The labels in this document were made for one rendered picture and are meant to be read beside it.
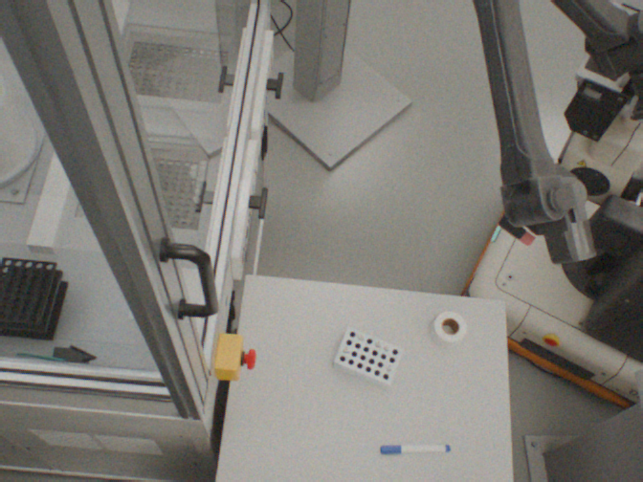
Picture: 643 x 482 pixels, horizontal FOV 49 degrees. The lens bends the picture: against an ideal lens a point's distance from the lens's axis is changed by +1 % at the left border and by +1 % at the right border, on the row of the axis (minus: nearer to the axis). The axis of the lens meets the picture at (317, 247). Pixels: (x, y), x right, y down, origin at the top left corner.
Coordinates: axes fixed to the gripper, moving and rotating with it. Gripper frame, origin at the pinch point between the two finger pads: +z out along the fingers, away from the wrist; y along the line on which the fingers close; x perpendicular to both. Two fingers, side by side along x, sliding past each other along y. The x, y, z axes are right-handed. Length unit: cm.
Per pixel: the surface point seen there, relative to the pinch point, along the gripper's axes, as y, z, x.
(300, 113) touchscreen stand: 14, 143, 54
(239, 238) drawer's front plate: -34, 18, 39
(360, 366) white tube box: -42.1, 22.6, 3.2
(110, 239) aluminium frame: -38, -60, 43
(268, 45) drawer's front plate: 6, 42, 60
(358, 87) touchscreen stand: 36, 150, 42
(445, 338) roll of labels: -27.0, 23.1, -8.3
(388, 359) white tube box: -37.3, 21.1, -0.6
